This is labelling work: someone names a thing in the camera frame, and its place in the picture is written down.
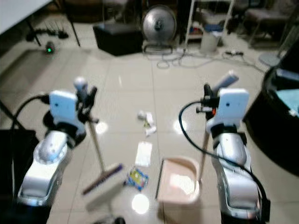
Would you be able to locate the white metal rack stand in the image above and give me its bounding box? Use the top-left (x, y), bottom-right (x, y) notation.
top-left (181, 0), bottom-right (238, 53)

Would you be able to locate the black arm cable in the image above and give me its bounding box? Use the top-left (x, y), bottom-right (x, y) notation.
top-left (178, 100), bottom-right (271, 222)
top-left (8, 94), bottom-right (50, 199)

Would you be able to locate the large black round bin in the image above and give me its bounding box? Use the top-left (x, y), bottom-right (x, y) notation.
top-left (243, 50), bottom-right (299, 165)

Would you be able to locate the power strip on floor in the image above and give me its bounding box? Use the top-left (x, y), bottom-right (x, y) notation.
top-left (223, 49), bottom-right (245, 57)

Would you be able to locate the round grey stand base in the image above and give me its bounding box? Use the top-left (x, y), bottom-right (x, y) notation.
top-left (258, 51), bottom-right (283, 67)

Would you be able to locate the small white waste bin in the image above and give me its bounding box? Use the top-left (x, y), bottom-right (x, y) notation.
top-left (200, 27), bottom-right (222, 53)

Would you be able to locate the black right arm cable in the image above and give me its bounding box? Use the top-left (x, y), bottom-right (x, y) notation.
top-left (178, 100), bottom-right (271, 222)

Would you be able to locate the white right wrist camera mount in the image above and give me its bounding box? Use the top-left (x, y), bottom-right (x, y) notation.
top-left (208, 88), bottom-right (250, 133)

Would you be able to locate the beige long-handled dustpan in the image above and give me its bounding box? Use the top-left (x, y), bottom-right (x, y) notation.
top-left (157, 70), bottom-right (239, 206)

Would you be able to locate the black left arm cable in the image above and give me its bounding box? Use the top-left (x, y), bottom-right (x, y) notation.
top-left (8, 94), bottom-right (50, 199)

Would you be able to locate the round silver floor fan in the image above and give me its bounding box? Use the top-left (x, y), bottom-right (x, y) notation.
top-left (142, 4), bottom-right (178, 53)

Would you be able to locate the small device with green light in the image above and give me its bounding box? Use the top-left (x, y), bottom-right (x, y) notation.
top-left (45, 42), bottom-right (56, 55)

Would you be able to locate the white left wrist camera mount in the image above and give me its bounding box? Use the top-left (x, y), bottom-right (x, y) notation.
top-left (49, 90), bottom-right (81, 133)

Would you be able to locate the brown padded chair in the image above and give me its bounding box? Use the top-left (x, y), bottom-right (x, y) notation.
top-left (243, 0), bottom-right (299, 45)

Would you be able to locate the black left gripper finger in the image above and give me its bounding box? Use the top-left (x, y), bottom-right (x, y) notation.
top-left (87, 86), bottom-right (99, 112)

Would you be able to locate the colourful snack wrapper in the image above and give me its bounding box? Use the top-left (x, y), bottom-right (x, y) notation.
top-left (126, 167), bottom-right (150, 192)

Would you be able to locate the broom with wooden handle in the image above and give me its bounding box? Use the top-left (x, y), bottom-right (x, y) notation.
top-left (73, 76), bottom-right (124, 196)

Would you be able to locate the black box ottoman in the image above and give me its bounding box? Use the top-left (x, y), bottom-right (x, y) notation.
top-left (93, 22), bottom-right (143, 57)

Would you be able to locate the small round black bucket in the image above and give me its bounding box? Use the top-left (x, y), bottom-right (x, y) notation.
top-left (38, 112), bottom-right (57, 140)

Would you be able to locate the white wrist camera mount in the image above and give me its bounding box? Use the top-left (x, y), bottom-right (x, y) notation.
top-left (49, 90), bottom-right (81, 133)
top-left (208, 88), bottom-right (250, 133)

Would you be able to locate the white table with black legs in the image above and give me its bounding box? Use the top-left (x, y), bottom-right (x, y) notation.
top-left (0, 0), bottom-right (82, 130)

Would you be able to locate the crumpled white paper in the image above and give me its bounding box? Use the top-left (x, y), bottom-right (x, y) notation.
top-left (137, 110), bottom-right (158, 137)

